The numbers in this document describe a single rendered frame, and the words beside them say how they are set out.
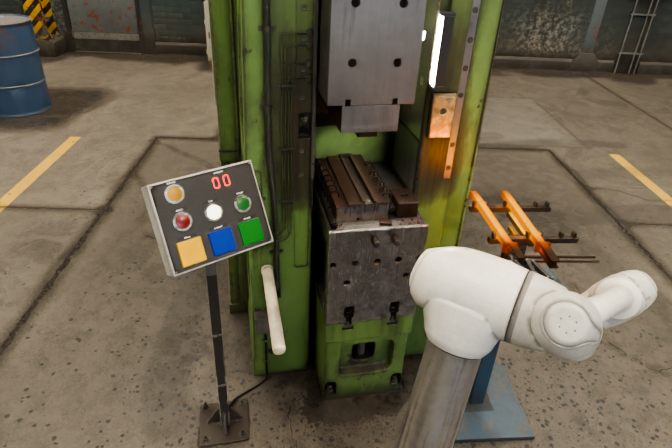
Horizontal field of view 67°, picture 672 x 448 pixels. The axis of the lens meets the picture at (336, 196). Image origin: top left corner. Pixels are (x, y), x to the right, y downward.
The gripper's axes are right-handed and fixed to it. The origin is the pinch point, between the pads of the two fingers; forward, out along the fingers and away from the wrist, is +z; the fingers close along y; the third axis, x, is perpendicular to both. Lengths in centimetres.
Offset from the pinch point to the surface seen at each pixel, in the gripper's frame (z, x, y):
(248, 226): 12, 5, -85
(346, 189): 43, 1, -50
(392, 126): 33, 31, -37
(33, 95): 389, -78, -320
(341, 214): 32, -3, -53
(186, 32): 637, -65, -209
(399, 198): 37.8, -0.1, -29.9
